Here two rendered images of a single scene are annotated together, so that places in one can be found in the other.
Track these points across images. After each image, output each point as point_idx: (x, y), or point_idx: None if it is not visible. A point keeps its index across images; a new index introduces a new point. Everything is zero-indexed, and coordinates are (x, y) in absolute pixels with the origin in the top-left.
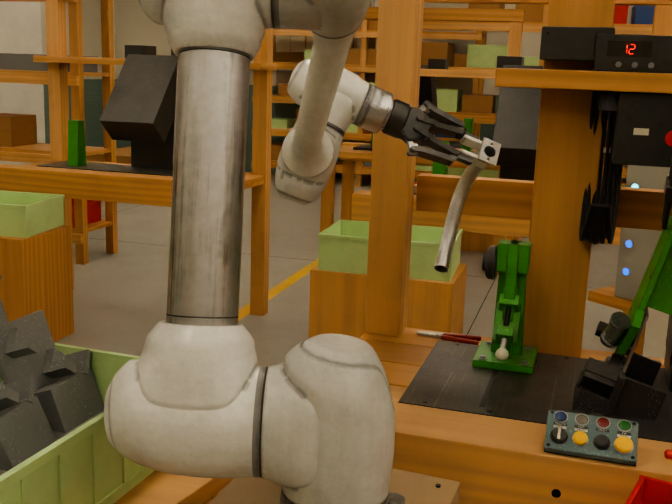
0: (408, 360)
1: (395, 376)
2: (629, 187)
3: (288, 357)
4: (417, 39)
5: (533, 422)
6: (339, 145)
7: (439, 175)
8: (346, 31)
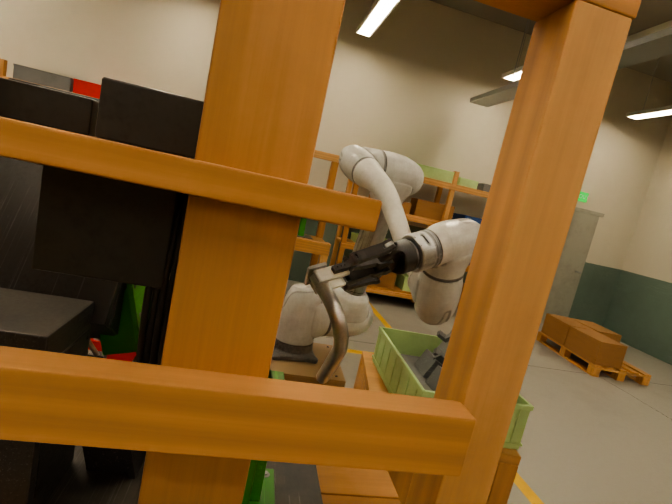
0: (339, 502)
1: (332, 466)
2: (83, 374)
3: None
4: (501, 186)
5: None
6: (420, 278)
7: (434, 405)
8: (352, 181)
